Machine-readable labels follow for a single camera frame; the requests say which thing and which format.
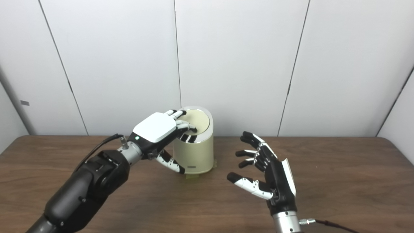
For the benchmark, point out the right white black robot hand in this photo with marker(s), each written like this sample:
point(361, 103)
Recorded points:
point(279, 187)

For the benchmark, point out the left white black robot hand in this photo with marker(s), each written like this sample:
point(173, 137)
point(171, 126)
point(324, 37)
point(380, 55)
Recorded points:
point(155, 127)

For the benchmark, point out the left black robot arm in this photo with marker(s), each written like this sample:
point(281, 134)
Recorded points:
point(84, 191)

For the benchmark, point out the cream round bin lid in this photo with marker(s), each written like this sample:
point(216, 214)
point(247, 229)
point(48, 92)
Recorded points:
point(199, 119)

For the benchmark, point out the cream-colored trash bin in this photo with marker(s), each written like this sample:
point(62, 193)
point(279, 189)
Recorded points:
point(197, 155)

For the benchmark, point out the small grey wall label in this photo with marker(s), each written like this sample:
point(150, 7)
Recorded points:
point(25, 103)

